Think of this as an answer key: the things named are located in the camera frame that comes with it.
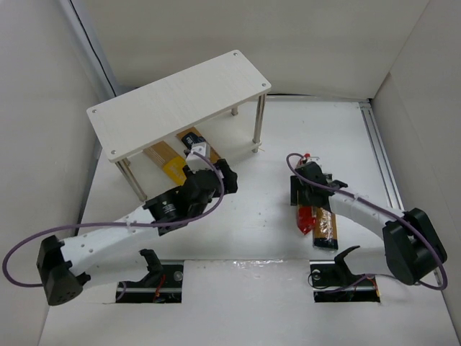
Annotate red spaghetti bag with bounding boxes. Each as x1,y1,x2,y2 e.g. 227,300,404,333
295,153,320,236

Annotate yellow-ended spaghetti bag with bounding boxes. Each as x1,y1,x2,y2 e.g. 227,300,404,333
143,141,186,185

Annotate dark-ended spaghetti bag with barcode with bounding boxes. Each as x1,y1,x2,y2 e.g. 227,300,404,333
313,208,339,251

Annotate blue-label spaghetti bag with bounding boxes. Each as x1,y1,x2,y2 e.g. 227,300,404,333
176,127,221,163

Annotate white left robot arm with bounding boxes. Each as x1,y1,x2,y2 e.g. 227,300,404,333
37,161,305,306

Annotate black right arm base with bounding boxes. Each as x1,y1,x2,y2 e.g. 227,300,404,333
308,246,380,303

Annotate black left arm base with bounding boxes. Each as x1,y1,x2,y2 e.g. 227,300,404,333
115,262,184,304

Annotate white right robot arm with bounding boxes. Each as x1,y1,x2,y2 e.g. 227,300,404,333
292,161,447,285

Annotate white two-tier shelf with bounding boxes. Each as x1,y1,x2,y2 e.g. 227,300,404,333
86,50,272,201

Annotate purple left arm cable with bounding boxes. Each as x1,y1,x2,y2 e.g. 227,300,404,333
2,151,226,288

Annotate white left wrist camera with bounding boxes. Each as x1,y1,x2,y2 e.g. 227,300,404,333
185,142,210,173

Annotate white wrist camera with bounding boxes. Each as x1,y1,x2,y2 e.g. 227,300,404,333
185,142,210,173
303,153,321,166

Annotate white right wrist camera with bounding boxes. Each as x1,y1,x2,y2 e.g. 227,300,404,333
303,153,321,166

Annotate aluminium frame rail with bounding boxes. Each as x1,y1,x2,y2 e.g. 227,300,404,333
359,101,405,210

